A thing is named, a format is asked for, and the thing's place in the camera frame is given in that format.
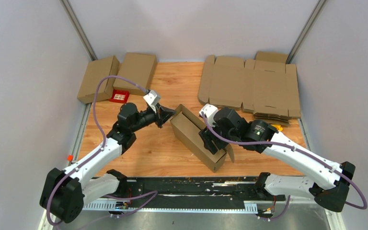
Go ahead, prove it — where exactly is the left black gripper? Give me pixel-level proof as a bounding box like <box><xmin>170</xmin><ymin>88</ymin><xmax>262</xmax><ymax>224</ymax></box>
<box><xmin>131</xmin><ymin>103</ymin><xmax>177</xmax><ymax>133</ymax></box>

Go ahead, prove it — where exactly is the cardboard box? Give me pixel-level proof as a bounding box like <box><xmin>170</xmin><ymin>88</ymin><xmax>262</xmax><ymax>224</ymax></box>
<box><xmin>77</xmin><ymin>56</ymin><xmax>120</xmax><ymax>104</ymax></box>
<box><xmin>170</xmin><ymin>104</ymin><xmax>235</xmax><ymax>173</ymax></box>
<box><xmin>114</xmin><ymin>52</ymin><xmax>157</xmax><ymax>96</ymax></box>

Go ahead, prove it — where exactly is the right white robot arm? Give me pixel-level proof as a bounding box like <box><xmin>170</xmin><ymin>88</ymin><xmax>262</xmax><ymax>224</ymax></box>
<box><xmin>199</xmin><ymin>104</ymin><xmax>356</xmax><ymax>212</ymax></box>

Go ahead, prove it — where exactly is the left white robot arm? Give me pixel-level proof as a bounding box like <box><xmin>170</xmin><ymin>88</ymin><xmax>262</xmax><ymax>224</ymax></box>
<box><xmin>39</xmin><ymin>103</ymin><xmax>176</xmax><ymax>223</ymax></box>

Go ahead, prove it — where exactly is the folded cardboard box upright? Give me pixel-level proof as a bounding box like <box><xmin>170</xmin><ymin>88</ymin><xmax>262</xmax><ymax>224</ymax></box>
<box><xmin>114</xmin><ymin>52</ymin><xmax>157</xmax><ymax>96</ymax></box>

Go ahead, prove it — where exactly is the red plastic block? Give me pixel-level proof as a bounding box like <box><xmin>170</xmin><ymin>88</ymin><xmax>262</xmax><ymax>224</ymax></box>
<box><xmin>109</xmin><ymin>89</ymin><xmax>130</xmax><ymax>104</ymax></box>

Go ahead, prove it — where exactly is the yellow plastic wedge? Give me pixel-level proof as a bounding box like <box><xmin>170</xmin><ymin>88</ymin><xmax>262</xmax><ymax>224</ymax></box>
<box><xmin>271</xmin><ymin>124</ymin><xmax>283</xmax><ymax>131</ymax></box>

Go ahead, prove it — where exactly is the stack of flat cardboard sheets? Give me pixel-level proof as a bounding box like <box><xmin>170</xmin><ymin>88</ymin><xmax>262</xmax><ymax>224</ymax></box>
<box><xmin>197</xmin><ymin>51</ymin><xmax>301</xmax><ymax>126</ymax></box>

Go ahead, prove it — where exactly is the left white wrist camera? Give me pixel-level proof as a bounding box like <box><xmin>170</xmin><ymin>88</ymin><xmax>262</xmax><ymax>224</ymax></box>
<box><xmin>143</xmin><ymin>90</ymin><xmax>161</xmax><ymax>113</ymax></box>

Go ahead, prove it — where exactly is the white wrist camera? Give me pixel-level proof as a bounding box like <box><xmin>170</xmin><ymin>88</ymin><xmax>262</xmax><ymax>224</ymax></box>
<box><xmin>143</xmin><ymin>90</ymin><xmax>161</xmax><ymax>113</ymax></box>
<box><xmin>199</xmin><ymin>103</ymin><xmax>219</xmax><ymax>127</ymax></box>

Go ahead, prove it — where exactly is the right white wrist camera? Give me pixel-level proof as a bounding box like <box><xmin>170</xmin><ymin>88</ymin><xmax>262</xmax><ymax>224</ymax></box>
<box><xmin>199</xmin><ymin>103</ymin><xmax>219</xmax><ymax>127</ymax></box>

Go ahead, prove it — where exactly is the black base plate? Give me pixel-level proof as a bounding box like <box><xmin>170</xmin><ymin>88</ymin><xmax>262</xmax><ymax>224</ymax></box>
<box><xmin>101</xmin><ymin>176</ymin><xmax>320</xmax><ymax>211</ymax></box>

